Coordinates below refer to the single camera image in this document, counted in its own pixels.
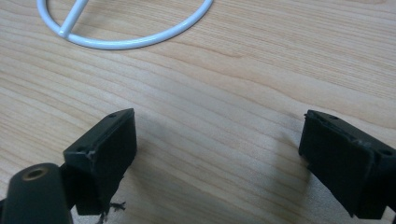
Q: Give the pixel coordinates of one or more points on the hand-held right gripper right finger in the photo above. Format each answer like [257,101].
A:
[345,168]

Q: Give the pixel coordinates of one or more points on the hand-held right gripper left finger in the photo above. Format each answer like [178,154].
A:
[102,155]

